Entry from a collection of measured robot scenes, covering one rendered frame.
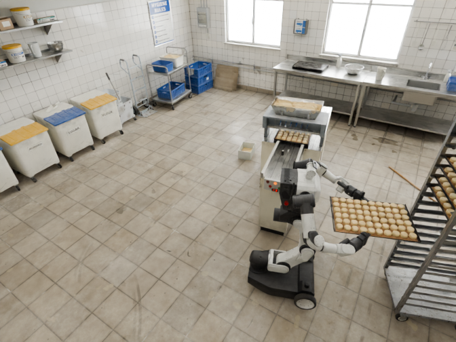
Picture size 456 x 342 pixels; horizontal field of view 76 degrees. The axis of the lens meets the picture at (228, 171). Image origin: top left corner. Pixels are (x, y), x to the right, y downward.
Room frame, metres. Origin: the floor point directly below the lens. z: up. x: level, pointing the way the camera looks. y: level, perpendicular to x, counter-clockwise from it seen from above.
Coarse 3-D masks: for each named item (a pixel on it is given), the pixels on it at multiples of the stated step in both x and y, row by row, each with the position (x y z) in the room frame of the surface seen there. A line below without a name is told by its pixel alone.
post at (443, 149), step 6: (450, 132) 1.73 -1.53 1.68; (450, 138) 1.72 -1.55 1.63; (444, 144) 1.72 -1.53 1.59; (444, 150) 1.72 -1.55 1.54; (438, 156) 1.73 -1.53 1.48; (438, 162) 1.72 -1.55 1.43; (432, 168) 1.73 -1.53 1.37; (426, 180) 1.73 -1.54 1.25; (420, 192) 1.74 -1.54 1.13; (420, 198) 1.72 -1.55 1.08; (414, 204) 1.74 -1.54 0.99; (396, 240) 1.74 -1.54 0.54; (390, 252) 1.74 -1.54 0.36
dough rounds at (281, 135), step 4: (280, 132) 3.15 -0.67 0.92; (284, 132) 3.18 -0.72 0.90; (288, 132) 3.17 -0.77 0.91; (292, 132) 3.14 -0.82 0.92; (276, 136) 3.09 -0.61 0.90; (280, 136) 3.08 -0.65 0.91; (284, 136) 3.05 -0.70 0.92; (288, 136) 3.04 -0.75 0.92; (292, 136) 3.08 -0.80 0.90; (296, 136) 3.04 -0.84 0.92; (300, 136) 3.04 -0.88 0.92; (304, 136) 3.03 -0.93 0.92; (308, 136) 3.06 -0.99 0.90; (288, 140) 2.97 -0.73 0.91; (292, 140) 2.96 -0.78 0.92; (296, 140) 2.98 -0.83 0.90; (300, 140) 2.94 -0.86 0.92; (304, 140) 2.94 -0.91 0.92; (308, 140) 2.97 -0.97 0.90
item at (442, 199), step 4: (432, 188) 1.68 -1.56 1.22; (436, 188) 1.65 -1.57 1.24; (440, 188) 1.65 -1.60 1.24; (436, 192) 1.63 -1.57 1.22; (440, 192) 1.61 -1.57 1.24; (440, 196) 1.57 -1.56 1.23; (444, 196) 1.58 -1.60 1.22; (440, 200) 1.53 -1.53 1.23; (444, 200) 1.52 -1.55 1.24; (448, 200) 1.52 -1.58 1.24; (444, 204) 1.48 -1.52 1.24; (448, 204) 1.47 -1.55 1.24; (444, 208) 1.46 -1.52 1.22; (448, 208) 1.45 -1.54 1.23; (452, 208) 1.45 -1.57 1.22; (448, 212) 1.40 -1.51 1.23; (448, 216) 1.38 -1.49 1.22
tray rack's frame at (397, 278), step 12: (396, 276) 1.62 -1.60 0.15; (408, 276) 1.62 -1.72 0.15; (432, 276) 1.61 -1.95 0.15; (396, 288) 1.50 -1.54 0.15; (420, 288) 1.49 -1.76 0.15; (396, 300) 1.38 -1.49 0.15; (408, 300) 1.38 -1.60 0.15; (444, 300) 1.37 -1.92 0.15; (408, 312) 1.27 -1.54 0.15; (420, 312) 1.27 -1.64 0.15; (432, 312) 1.26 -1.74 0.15; (444, 312) 1.26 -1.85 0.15
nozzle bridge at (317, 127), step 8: (272, 112) 3.19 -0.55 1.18; (320, 112) 3.15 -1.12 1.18; (264, 120) 3.10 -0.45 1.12; (272, 120) 3.14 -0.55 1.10; (280, 120) 3.11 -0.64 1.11; (288, 120) 2.99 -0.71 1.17; (296, 120) 2.96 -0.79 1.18; (304, 120) 2.95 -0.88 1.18; (312, 120) 2.95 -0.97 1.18; (320, 120) 2.94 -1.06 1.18; (280, 128) 3.05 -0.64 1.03; (288, 128) 3.02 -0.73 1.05; (304, 128) 3.00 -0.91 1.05; (312, 128) 2.96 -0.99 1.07; (320, 128) 2.93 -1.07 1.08; (264, 136) 3.20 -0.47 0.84; (320, 136) 2.84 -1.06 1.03; (320, 144) 2.93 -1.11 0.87
